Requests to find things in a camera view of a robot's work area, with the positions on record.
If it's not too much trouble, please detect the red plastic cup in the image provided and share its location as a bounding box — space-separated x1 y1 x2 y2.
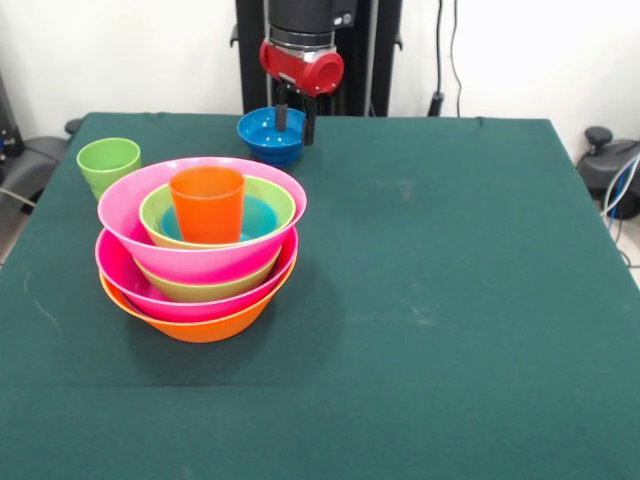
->
168 166 247 245

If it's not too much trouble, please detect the black office chair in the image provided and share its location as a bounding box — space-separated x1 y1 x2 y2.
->
0 118 81 204
576 126 640 221

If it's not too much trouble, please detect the dark green tablecloth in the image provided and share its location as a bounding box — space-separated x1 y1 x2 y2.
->
0 112 640 480

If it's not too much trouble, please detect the dark blue plastic bowl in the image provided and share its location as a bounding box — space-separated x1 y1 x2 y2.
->
236 106 307 169

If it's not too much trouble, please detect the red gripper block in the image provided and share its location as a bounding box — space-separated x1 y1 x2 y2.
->
258 39 346 147

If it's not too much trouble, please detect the pink plastic bowl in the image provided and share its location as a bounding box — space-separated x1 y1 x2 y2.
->
96 156 309 285
94 227 300 324

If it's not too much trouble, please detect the green plastic bowl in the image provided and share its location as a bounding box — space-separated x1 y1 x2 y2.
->
138 175 297 251
132 247 282 303

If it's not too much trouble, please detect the light blue plastic bowl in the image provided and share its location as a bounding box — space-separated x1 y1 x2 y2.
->
160 195 279 243

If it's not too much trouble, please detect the white blue cable bundle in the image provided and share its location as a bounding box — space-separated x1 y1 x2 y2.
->
601 152 640 269

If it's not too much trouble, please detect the green plastic cup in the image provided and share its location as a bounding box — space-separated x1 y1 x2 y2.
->
76 137 143 201

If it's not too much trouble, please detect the black hanging cable with plug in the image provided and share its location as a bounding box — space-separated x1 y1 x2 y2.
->
429 0 448 117

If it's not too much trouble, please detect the orange plastic bowl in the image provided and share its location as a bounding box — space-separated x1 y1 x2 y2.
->
98 254 299 344

